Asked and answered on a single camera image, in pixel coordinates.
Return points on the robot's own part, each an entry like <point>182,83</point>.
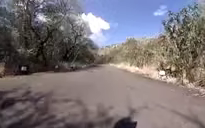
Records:
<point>125,123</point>

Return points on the bushy hillside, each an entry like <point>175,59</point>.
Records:
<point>113,51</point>

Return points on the row of dry bushes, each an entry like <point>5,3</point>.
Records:
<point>186,43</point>

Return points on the roadside marker stone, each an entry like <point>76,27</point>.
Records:
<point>162,73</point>
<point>23,69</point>

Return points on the row of bare trees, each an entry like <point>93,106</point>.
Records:
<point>40,36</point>

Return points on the dry grass verge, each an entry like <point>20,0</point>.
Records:
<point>146,71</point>

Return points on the grey asphalt road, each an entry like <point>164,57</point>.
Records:
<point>103,90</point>

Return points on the dry leafy verge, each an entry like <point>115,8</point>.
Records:
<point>0,70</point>

